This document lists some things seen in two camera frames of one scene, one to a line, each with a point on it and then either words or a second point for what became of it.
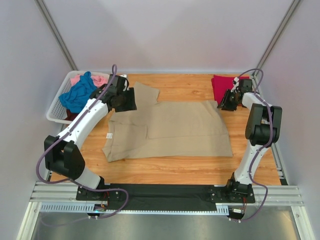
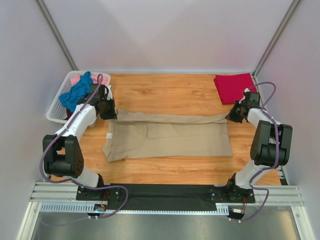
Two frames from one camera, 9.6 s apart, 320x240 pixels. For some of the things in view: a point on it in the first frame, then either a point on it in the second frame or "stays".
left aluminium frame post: (56, 33) stays
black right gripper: (227, 100) to (236, 113)
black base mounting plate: (164, 197) stays
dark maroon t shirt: (70, 116) stays
